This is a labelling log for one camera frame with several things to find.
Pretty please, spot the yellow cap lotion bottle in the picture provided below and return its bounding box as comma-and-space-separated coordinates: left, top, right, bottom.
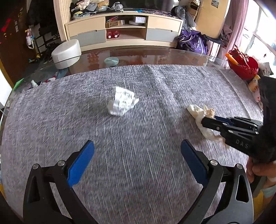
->
248, 75, 261, 92

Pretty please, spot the grey woven table mat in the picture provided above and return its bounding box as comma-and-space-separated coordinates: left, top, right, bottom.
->
1, 65, 262, 223

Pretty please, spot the red plastic basket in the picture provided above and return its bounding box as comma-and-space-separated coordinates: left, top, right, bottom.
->
225, 46, 259, 81

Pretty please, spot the white paper ball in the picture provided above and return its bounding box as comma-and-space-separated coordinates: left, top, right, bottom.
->
107, 86, 139, 117

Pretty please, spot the beige folding screen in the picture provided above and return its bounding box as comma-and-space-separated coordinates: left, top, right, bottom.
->
53, 0, 72, 42

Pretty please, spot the cream tissue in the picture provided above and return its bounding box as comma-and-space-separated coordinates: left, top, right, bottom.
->
187, 105, 230, 149

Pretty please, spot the purple clothes pile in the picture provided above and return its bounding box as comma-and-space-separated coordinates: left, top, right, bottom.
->
177, 29, 223, 55

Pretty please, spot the pile of clothes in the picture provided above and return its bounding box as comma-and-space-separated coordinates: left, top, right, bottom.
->
70, 0, 110, 20

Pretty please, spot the beige tv cabinet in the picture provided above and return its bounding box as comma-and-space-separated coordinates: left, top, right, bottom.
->
65, 11, 183, 51

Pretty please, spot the pink curtain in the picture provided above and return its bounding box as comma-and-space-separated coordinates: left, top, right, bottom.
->
218, 0, 249, 60

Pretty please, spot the person's right hand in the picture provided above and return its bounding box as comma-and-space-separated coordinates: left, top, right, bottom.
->
246, 157, 275, 186

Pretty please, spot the white round stool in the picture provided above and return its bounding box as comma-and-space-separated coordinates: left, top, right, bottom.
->
51, 39, 81, 70

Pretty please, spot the beige standing air conditioner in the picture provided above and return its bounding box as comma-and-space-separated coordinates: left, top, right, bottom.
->
195, 0, 231, 38

